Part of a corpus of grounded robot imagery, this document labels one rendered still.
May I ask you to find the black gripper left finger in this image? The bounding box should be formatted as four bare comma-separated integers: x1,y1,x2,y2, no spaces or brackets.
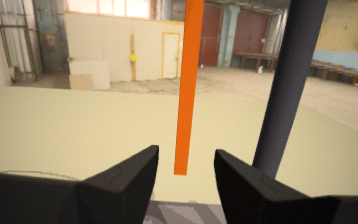
0,145,159,224

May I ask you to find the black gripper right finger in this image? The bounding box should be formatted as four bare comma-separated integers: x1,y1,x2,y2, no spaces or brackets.
214,149,358,224

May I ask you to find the orange handle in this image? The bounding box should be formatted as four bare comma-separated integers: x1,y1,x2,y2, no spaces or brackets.
174,0,204,175

